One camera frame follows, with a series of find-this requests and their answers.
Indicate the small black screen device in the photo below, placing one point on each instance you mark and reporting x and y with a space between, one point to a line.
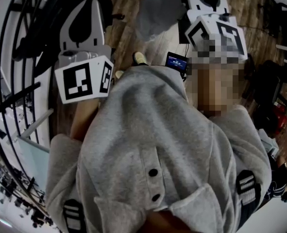
176 62

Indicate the person's pale shoe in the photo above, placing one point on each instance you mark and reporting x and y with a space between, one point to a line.
119 73
140 57

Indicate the person's left forearm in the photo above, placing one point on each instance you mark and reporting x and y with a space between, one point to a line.
83 120

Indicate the black floor bag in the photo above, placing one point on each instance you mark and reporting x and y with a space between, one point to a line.
267 81

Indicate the pale grey clothes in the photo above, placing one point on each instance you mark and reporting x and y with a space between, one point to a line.
157 13

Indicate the black metal railing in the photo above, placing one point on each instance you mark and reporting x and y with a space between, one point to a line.
2 57

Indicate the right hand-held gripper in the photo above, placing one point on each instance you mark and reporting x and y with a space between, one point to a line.
213 33

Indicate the red plastic object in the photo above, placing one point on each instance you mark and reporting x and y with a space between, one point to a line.
280 115

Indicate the person's grey buttoned sweatshirt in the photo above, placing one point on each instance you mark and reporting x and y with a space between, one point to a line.
145 135

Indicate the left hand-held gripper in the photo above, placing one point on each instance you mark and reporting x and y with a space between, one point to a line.
79 84

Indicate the person's right pale shoe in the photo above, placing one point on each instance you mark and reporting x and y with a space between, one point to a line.
140 57

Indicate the glass desk with white legs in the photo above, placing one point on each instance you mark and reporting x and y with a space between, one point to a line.
36 159

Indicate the person's neck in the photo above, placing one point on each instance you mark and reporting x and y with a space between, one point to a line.
167 223

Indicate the person's right forearm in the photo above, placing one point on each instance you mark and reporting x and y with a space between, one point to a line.
216 88

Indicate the person's left pale shoe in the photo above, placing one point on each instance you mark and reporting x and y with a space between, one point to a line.
119 73

